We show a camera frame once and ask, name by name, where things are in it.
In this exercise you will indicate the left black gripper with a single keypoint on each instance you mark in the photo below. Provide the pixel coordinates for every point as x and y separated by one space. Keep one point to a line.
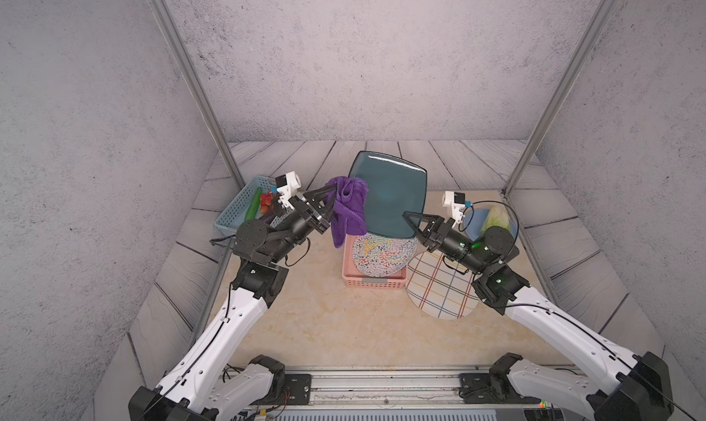
314 220

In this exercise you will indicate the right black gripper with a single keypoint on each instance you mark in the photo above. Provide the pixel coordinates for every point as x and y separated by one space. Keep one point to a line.
439 236

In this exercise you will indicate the purple cloth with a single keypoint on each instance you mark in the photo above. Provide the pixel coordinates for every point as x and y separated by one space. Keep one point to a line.
348 197

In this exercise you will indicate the dark teal square plate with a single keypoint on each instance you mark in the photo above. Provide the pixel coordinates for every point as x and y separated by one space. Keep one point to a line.
396 186

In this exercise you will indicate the colourful speckled round plate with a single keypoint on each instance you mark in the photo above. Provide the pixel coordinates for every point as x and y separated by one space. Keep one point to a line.
380 257

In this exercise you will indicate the plaid striped white plate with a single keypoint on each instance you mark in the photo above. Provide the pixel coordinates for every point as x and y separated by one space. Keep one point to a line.
438 288

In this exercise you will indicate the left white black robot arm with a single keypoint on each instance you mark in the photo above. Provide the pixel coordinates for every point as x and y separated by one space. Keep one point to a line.
195 389

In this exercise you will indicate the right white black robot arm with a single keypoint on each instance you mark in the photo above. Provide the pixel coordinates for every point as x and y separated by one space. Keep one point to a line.
613 382

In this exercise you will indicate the light blue round plate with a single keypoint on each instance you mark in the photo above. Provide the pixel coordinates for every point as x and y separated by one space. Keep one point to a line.
473 222

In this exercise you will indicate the red cherry tomatoes bunch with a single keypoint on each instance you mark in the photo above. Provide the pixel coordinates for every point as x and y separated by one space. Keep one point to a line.
266 203

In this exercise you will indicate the green cucumber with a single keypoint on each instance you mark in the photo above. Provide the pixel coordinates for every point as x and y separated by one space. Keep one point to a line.
254 206

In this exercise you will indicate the green lettuce head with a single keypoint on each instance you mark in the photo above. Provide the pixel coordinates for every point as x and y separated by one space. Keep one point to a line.
497 216

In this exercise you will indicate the light blue perforated basket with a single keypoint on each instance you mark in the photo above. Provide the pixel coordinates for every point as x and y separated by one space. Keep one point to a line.
235 212

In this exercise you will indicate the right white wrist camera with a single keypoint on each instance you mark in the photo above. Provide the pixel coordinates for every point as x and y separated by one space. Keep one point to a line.
457 205

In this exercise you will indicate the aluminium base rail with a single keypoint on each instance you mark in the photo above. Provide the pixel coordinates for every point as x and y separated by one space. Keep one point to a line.
407 394

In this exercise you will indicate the left metal frame post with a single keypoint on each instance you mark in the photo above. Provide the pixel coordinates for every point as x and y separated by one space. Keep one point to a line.
177 47

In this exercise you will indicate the metal frame post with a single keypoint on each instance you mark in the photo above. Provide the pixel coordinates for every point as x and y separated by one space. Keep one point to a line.
177 47
580 55

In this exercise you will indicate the right metal frame post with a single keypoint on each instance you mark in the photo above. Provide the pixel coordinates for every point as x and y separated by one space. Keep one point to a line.
580 55

